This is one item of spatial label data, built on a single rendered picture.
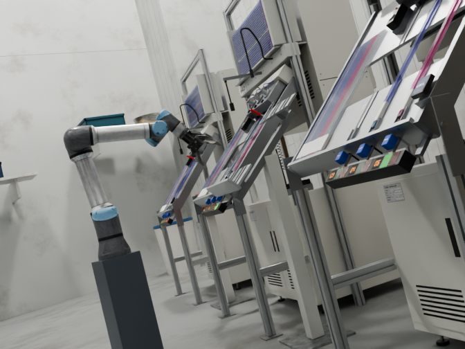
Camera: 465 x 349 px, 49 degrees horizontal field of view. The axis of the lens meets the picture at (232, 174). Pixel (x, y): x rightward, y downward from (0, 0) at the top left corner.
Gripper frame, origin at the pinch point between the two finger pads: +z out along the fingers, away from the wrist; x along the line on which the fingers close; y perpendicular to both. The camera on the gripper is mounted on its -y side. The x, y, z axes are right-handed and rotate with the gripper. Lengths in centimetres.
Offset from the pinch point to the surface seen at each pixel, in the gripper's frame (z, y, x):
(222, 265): 51, -20, -57
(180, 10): -120, -494, -8
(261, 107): 4.4, -15.1, 33.5
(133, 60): -130, -496, -109
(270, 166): 17, 47, 26
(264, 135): 12.2, 8.9, 27.7
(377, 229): 90, 9, 28
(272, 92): 2.7, -7.0, 44.5
